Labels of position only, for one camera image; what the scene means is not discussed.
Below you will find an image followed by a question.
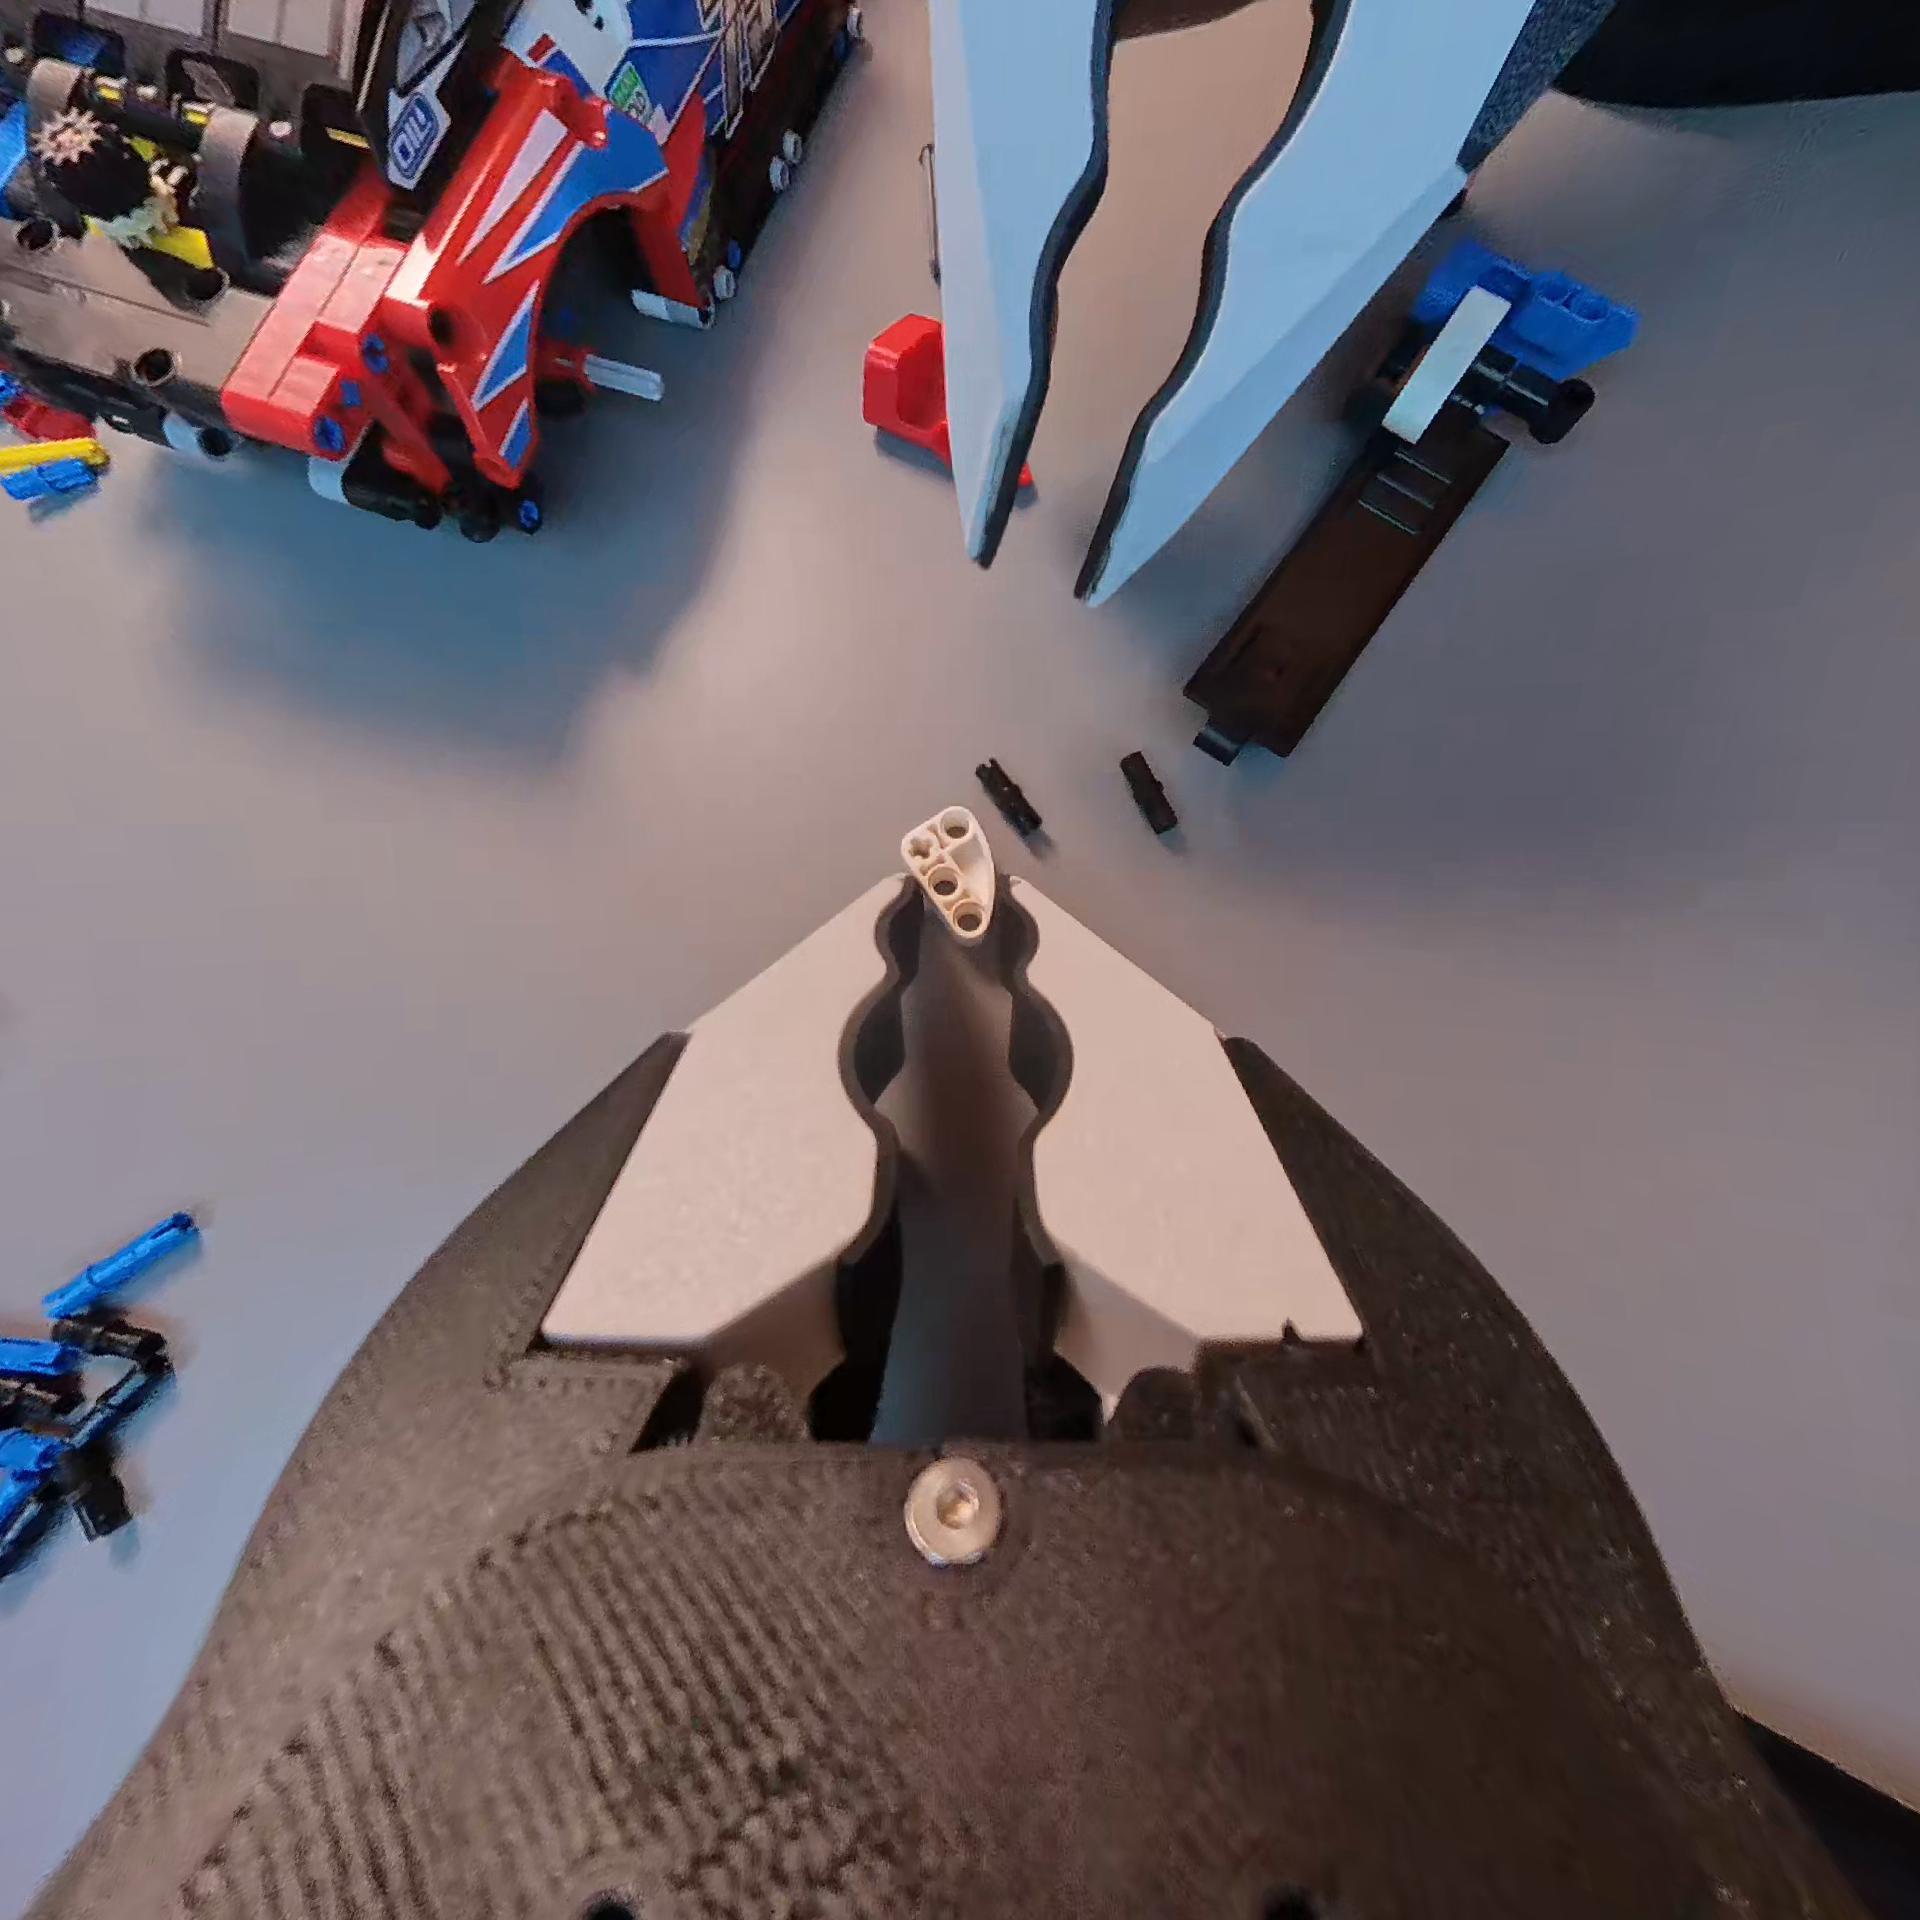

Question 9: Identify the red lego piece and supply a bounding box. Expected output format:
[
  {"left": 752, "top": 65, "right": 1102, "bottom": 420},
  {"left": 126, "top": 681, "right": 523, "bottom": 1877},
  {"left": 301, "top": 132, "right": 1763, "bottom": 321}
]
[{"left": 863, "top": 312, "right": 1039, "bottom": 491}]

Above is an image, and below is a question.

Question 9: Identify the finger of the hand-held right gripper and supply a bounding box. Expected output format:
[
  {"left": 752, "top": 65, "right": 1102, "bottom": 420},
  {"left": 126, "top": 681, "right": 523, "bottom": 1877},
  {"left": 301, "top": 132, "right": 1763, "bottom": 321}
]
[
  {"left": 927, "top": 0, "right": 1122, "bottom": 571},
  {"left": 1075, "top": 0, "right": 1543, "bottom": 608}
]

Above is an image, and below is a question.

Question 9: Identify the pile of small lego pieces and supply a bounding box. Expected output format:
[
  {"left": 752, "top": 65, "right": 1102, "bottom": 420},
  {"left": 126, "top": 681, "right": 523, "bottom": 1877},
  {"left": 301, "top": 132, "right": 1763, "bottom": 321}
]
[{"left": 0, "top": 368, "right": 117, "bottom": 505}]

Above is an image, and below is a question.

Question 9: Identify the black lego panel assembly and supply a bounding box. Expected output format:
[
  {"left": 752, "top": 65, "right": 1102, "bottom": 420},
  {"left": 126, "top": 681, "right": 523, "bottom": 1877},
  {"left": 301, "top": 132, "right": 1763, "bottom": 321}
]
[{"left": 1183, "top": 240, "right": 1641, "bottom": 768}]

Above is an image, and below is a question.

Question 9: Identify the cluster of blue black pins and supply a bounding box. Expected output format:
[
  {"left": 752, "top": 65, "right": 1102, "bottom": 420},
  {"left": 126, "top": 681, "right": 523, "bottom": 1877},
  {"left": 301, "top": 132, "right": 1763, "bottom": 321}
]
[{"left": 0, "top": 1212, "right": 205, "bottom": 1580}]

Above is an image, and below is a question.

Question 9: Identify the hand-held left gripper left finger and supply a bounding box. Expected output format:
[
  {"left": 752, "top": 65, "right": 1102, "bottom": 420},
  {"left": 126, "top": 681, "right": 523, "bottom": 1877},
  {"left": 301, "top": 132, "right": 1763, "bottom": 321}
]
[{"left": 538, "top": 872, "right": 923, "bottom": 1408}]

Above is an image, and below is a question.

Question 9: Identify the lego race car model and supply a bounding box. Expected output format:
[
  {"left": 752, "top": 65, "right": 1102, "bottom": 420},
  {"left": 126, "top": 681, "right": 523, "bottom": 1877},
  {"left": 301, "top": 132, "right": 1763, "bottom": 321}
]
[{"left": 0, "top": 0, "right": 867, "bottom": 545}]

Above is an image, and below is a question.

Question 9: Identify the white lego liftarm piece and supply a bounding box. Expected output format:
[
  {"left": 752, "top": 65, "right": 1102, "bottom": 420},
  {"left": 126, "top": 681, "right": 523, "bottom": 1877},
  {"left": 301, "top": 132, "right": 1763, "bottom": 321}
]
[{"left": 902, "top": 805, "right": 1002, "bottom": 949}]

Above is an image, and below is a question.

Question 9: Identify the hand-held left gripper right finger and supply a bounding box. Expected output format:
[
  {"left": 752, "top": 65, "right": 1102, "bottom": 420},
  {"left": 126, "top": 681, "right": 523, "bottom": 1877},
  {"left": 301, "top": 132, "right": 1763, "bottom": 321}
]
[{"left": 1000, "top": 872, "right": 1368, "bottom": 1421}]

